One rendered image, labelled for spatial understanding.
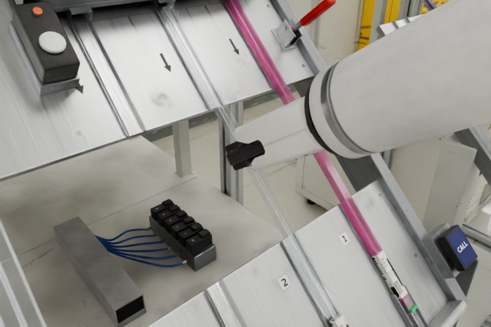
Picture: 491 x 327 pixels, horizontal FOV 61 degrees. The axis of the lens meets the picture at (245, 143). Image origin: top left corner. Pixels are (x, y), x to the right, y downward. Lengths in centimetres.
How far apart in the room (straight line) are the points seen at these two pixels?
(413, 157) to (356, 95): 123
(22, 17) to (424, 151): 129
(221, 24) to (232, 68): 7
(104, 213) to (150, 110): 51
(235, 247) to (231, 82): 39
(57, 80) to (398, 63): 32
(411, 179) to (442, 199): 66
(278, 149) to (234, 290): 16
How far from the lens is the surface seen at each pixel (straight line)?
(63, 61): 44
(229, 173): 94
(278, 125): 37
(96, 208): 99
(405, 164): 157
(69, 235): 86
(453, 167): 89
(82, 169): 115
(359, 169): 65
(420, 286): 64
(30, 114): 46
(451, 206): 93
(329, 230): 55
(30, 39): 45
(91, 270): 77
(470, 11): 28
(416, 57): 29
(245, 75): 57
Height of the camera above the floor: 118
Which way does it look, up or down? 28 degrees down
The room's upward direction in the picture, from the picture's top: straight up
